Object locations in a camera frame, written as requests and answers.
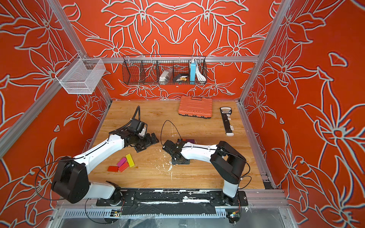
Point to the red long block front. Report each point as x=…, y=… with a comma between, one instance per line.
x=123, y=167

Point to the magenta block front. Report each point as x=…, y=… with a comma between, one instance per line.
x=122, y=162

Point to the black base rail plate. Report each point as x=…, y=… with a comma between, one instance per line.
x=176, y=202

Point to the black box in basket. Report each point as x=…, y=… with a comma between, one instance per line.
x=182, y=77

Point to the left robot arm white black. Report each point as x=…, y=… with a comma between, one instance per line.
x=71, y=180

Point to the black wire wall basket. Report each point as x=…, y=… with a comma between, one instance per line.
x=146, y=70

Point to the red plastic tool case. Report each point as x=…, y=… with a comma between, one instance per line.
x=196, y=107

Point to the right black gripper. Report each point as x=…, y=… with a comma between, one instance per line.
x=173, y=162

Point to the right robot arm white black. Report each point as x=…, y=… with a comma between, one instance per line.
x=227, y=161

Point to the silver bag in basket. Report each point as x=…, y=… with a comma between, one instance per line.
x=165, y=76

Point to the yellow long block front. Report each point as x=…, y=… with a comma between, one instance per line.
x=130, y=160

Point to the black strip tool with white end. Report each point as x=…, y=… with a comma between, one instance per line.
x=226, y=117

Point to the red flat block front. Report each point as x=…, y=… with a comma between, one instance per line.
x=114, y=169

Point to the light blue box in basket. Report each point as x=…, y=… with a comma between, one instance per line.
x=192, y=72

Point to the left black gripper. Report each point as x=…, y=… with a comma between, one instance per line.
x=149, y=141

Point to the purple block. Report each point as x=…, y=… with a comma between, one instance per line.
x=190, y=140

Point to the white wire basket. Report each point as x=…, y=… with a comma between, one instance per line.
x=81, y=76

